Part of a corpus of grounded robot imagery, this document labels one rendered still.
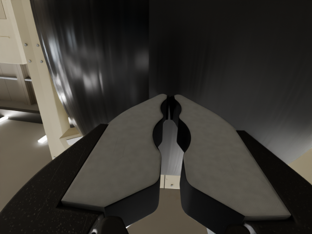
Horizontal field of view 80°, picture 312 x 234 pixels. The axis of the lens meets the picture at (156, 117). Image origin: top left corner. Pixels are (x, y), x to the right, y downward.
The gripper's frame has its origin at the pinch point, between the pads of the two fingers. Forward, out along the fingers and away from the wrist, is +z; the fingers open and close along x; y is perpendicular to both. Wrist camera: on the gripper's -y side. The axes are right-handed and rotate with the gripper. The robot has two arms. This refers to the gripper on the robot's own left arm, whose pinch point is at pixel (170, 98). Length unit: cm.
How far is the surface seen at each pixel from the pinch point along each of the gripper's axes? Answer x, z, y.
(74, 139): -40, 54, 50
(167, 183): 3, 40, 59
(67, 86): -8.2, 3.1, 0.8
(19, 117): -483, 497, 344
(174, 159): 1.0, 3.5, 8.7
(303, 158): 28.2, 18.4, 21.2
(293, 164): 26.7, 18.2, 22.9
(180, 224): 39, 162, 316
